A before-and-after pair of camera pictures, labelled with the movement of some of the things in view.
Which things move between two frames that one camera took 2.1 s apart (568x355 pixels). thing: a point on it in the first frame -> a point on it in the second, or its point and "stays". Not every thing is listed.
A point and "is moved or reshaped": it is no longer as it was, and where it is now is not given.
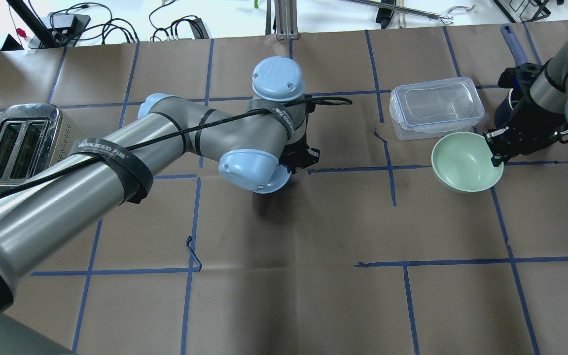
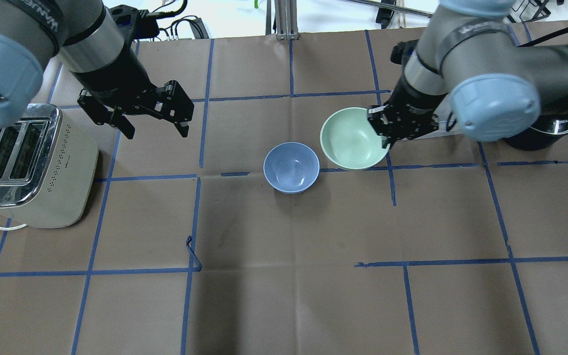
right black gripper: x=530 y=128 -> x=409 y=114
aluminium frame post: x=286 y=21 stays
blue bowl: x=280 y=177 is moved or reshaped
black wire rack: x=523 y=11 stays
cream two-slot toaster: x=28 y=139 stays
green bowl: x=462 y=162 -> x=348 y=137
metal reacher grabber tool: x=444 y=16 stays
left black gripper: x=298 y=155 -> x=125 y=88
